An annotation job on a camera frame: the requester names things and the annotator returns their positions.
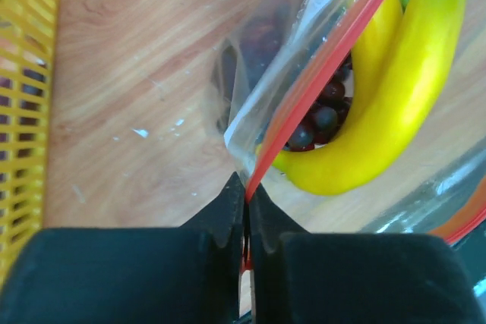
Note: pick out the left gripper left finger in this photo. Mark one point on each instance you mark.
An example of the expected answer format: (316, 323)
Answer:
(187, 274)

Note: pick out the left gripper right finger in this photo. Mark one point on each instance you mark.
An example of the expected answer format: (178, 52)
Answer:
(303, 277)

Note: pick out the dark grape bunch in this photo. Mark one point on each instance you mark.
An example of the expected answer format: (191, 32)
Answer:
(327, 114)

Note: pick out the clear zip top bag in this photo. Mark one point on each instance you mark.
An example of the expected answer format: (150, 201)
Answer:
(435, 186)

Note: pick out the yellow banana bunch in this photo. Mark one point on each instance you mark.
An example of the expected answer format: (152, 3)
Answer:
(380, 127)

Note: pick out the dark red plum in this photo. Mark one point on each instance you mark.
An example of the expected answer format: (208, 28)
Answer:
(259, 41)

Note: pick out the yellow plastic basket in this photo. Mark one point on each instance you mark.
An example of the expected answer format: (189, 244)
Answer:
(28, 40)

